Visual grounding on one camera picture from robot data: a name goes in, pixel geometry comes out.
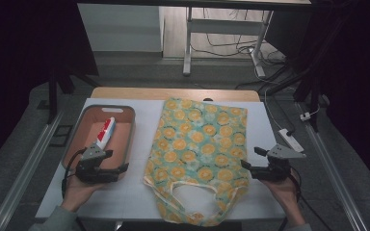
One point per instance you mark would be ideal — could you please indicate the white table mat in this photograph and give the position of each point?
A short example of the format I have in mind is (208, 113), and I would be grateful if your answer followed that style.
(141, 192)

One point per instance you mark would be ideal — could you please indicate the person's right hand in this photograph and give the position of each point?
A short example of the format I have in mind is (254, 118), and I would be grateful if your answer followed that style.
(285, 192)

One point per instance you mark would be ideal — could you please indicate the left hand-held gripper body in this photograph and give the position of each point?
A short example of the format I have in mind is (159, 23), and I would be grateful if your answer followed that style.
(91, 170)

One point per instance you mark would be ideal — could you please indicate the white plug adapter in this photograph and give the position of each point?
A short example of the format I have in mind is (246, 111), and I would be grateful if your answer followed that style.
(305, 116)

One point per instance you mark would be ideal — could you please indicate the aluminium rail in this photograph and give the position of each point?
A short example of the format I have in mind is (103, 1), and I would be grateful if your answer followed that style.
(29, 163)
(332, 173)

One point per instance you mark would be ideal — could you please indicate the red and white toothpaste tube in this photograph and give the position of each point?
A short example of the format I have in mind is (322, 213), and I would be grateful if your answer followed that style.
(106, 131)

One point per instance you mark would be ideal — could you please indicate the orange-print fabric bag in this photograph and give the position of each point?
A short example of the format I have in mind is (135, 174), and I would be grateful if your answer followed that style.
(199, 141)

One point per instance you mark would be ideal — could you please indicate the white desk frame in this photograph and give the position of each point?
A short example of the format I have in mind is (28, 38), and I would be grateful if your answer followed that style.
(224, 27)

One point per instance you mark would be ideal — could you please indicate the brown wooden tray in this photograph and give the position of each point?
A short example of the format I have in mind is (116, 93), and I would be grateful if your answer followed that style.
(122, 141)

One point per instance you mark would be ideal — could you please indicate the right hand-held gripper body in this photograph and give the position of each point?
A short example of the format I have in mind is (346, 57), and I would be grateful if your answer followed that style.
(277, 168)

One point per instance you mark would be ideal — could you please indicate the white power strip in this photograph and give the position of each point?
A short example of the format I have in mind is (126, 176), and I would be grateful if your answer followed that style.
(290, 140)

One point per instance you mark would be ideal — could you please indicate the black stand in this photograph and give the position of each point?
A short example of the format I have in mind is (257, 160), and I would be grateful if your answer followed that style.
(53, 96)

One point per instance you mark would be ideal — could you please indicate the black curtain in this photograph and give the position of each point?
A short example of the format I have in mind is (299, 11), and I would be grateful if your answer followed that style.
(353, 80)
(22, 64)

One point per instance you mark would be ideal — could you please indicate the white cabinet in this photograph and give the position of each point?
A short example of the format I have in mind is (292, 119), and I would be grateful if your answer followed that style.
(122, 29)

